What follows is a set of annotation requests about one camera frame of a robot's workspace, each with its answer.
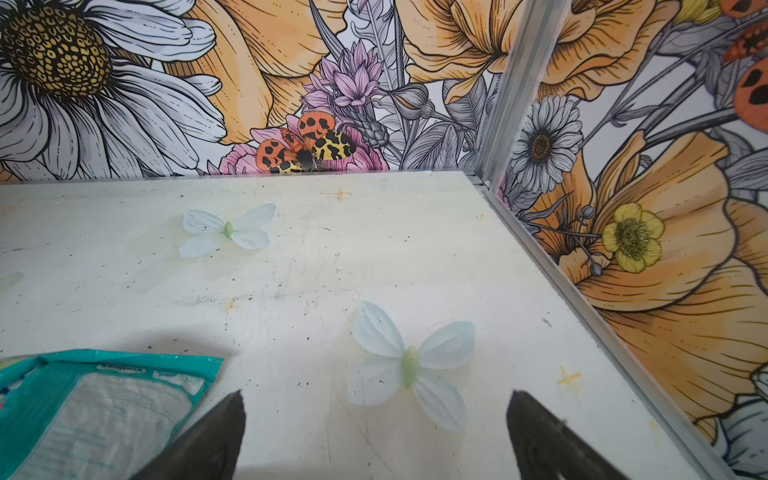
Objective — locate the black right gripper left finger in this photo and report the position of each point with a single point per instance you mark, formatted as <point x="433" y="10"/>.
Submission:
<point x="209" y="449"/>

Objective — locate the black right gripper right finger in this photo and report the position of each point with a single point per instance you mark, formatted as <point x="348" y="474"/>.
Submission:
<point x="546" y="448"/>

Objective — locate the teal snack packet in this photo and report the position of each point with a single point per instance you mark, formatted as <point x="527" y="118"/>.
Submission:
<point x="92" y="414"/>

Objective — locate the aluminium right corner post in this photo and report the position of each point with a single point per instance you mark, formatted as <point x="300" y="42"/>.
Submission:
<point x="537" y="34"/>

